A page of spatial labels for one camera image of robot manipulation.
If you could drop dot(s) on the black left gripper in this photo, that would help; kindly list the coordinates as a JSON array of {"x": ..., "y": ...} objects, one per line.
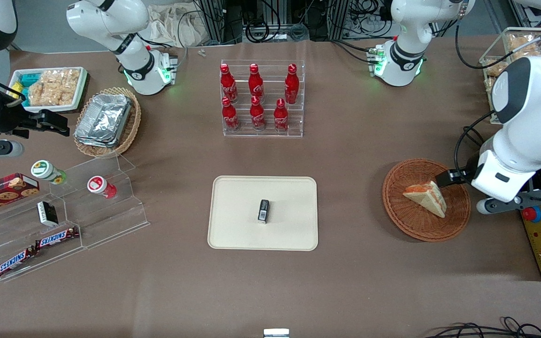
[{"x": 458, "y": 177}]

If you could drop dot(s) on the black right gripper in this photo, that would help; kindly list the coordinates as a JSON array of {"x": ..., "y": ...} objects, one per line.
[{"x": 10, "y": 119}]

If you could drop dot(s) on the triangular sandwich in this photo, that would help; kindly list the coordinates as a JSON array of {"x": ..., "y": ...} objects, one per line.
[{"x": 428, "y": 199}]

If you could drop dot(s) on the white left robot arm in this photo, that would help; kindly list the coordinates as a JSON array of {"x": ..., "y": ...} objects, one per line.
[{"x": 529, "y": 103}]

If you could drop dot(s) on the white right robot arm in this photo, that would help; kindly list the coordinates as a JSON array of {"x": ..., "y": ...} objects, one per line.
[{"x": 134, "y": 61}]

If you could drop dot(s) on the white rectangular snack tray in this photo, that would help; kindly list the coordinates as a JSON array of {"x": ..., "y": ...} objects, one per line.
[{"x": 52, "y": 109}]

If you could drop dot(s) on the brown round wicker basket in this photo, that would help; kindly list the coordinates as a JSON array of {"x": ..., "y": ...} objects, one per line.
[{"x": 416, "y": 225}]

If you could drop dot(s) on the light oval wicker basket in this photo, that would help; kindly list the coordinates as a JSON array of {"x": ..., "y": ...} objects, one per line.
[{"x": 132, "y": 126}]

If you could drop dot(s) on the beige plastic tray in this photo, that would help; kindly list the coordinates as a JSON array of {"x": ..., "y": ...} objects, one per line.
[{"x": 237, "y": 211}]

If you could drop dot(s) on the rice cracker bag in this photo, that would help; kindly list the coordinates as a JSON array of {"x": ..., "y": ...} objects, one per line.
[
  {"x": 42, "y": 96},
  {"x": 61, "y": 80}
]

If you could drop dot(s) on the aluminium foil container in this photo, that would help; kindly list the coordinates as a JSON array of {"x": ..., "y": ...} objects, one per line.
[
  {"x": 94, "y": 143},
  {"x": 106, "y": 115}
]

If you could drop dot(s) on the green sunflower lid cup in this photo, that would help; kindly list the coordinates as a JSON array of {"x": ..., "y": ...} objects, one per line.
[{"x": 45, "y": 170}]

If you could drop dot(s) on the yellow snack packet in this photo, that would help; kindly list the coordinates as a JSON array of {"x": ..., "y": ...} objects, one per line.
[{"x": 16, "y": 91}]

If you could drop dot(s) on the teal snack packet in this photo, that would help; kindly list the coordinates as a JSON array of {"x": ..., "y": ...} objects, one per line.
[{"x": 27, "y": 80}]

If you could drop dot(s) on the red lid cup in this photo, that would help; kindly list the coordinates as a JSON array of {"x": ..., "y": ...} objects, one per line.
[{"x": 99, "y": 185}]

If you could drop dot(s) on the red cookie box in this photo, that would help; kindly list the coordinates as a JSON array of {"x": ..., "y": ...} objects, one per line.
[{"x": 3, "y": 192}]

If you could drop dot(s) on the red emergency stop button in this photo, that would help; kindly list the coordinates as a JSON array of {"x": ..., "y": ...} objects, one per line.
[{"x": 532, "y": 214}]

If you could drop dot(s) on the small black white box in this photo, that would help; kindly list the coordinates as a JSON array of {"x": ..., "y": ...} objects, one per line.
[{"x": 47, "y": 213}]

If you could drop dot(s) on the fried snack bag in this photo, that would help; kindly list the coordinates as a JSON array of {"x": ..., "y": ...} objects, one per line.
[
  {"x": 533, "y": 53},
  {"x": 495, "y": 69},
  {"x": 521, "y": 42},
  {"x": 489, "y": 83}
]

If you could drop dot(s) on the clear acrylic stepped shelf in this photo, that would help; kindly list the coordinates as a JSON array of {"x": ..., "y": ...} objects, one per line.
[{"x": 106, "y": 220}]

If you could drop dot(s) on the snickers bar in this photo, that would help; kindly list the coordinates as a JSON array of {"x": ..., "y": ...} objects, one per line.
[
  {"x": 14, "y": 262},
  {"x": 57, "y": 238}
]

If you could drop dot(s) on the beige cloth bag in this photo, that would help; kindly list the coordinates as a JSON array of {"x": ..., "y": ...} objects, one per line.
[{"x": 172, "y": 26}]

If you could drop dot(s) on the clear acrylic bottle rack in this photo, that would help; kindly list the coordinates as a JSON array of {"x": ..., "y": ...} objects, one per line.
[{"x": 294, "y": 117}]

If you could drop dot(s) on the red cola bottle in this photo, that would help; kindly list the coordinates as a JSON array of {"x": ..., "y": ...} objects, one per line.
[
  {"x": 257, "y": 115},
  {"x": 230, "y": 116},
  {"x": 227, "y": 84},
  {"x": 255, "y": 84},
  {"x": 281, "y": 117},
  {"x": 291, "y": 85}
]

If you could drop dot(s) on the small black packet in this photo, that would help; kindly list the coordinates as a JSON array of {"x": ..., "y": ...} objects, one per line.
[{"x": 263, "y": 211}]

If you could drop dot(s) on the small silver black device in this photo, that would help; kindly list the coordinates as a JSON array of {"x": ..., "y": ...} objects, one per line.
[{"x": 276, "y": 333}]

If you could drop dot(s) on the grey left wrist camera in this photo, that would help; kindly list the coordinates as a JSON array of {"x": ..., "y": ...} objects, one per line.
[{"x": 510, "y": 203}]

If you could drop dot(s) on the aluminium frame post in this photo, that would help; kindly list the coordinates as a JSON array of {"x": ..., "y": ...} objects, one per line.
[
  {"x": 213, "y": 21},
  {"x": 338, "y": 19}
]

